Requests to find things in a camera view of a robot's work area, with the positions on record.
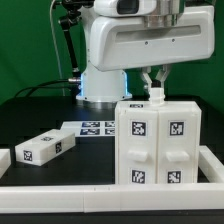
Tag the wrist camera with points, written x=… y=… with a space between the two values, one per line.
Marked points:
x=122 y=8

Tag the white front fence rail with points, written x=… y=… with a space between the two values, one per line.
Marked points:
x=108 y=198

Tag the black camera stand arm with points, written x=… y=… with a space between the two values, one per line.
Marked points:
x=72 y=18

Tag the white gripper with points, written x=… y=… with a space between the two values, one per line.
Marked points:
x=125 y=43

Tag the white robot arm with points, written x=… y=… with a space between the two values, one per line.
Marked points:
x=111 y=86

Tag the white fence rail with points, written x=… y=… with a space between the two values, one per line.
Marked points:
x=210 y=165
x=108 y=198

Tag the white cabinet top block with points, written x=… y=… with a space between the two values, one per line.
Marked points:
x=45 y=147

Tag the white right fence rail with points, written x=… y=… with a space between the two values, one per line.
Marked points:
x=210 y=165

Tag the white left fence piece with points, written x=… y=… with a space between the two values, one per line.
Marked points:
x=5 y=161

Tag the white cabinet body box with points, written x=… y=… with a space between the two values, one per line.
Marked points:
x=158 y=103

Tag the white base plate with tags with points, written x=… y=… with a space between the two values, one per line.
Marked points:
x=90 y=128

